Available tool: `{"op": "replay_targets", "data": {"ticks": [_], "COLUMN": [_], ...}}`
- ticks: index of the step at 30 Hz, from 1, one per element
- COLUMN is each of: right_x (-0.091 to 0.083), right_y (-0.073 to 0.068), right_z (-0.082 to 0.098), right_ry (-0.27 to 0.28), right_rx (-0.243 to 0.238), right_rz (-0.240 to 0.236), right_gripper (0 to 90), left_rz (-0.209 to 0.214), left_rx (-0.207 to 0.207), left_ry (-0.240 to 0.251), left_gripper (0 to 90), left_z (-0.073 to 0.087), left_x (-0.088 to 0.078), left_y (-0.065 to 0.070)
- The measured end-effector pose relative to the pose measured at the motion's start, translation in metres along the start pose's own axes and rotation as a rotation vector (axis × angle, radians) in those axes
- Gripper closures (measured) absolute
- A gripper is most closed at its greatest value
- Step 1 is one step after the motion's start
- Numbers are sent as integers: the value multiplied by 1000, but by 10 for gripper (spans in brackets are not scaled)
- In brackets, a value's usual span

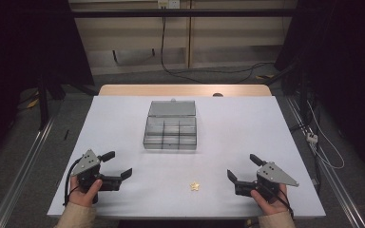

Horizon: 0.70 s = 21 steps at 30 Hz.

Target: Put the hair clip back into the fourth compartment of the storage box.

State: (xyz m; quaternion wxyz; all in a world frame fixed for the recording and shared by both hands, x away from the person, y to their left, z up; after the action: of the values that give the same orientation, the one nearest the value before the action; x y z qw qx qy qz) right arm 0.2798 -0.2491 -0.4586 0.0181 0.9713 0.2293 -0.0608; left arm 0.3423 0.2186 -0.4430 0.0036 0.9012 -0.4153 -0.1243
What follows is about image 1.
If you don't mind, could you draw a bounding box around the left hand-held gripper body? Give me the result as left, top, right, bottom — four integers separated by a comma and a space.
70, 148, 122, 204

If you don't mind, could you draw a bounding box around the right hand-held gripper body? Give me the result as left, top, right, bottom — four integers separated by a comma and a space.
234, 161, 300, 202

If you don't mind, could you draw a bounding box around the person's right hand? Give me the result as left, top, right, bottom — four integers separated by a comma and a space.
250, 183, 290, 217

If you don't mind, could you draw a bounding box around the person's left hand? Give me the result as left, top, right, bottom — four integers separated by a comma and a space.
68, 176, 104, 209

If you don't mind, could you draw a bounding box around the clear plastic compartment box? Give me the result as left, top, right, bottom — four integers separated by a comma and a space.
143, 99, 199, 151

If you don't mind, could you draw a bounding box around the black metal stand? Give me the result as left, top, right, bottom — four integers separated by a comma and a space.
37, 75, 50, 131

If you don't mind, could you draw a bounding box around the yellow tape piece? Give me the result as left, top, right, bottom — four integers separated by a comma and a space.
255, 73, 276, 81
26, 97, 40, 109

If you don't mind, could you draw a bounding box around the black curtain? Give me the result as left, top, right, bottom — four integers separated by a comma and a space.
274, 0, 365, 183
0, 0, 95, 165

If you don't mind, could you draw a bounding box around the black horizontal bar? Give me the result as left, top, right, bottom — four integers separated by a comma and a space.
68, 8, 298, 19

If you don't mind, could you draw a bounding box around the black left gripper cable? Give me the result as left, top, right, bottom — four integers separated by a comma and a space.
63, 158, 84, 207

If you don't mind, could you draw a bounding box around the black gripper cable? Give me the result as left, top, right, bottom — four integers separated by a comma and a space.
63, 158, 84, 207
254, 180, 296, 220

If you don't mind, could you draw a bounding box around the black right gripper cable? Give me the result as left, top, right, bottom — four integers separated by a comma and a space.
254, 180, 296, 220

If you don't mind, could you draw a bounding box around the aluminium rail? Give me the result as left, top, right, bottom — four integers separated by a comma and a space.
284, 95, 365, 228
0, 116, 57, 228

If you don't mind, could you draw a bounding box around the thin white cable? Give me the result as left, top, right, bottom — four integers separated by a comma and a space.
306, 100, 346, 170

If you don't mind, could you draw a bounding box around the long black floor cable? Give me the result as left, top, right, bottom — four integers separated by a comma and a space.
160, 14, 275, 86

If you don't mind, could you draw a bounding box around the white wall socket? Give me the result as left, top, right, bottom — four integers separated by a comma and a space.
157, 0, 182, 10

